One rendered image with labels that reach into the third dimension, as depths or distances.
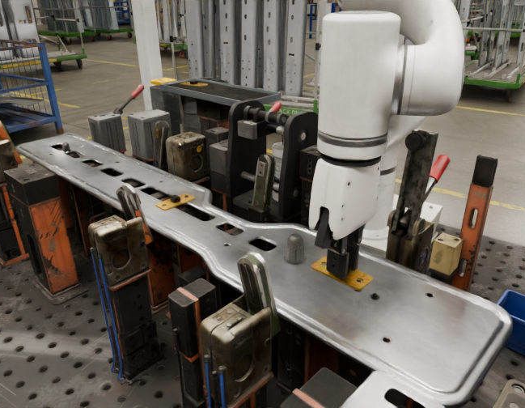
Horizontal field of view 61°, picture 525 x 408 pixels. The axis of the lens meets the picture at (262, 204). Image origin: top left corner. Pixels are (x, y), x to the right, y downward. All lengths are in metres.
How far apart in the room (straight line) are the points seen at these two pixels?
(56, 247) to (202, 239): 0.50
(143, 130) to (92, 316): 0.50
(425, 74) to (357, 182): 0.14
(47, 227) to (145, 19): 3.61
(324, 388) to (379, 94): 0.35
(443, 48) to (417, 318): 0.36
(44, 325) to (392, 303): 0.84
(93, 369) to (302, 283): 0.53
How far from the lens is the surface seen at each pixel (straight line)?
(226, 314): 0.59
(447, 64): 0.52
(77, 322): 1.20
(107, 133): 1.52
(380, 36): 0.51
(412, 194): 0.78
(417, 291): 0.74
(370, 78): 0.51
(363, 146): 0.53
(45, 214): 1.20
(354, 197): 0.56
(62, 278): 1.29
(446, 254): 0.75
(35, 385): 1.08
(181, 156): 1.15
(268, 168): 0.94
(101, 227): 0.84
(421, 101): 0.52
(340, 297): 0.70
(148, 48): 4.67
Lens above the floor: 1.42
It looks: 26 degrees down
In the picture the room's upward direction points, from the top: 1 degrees counter-clockwise
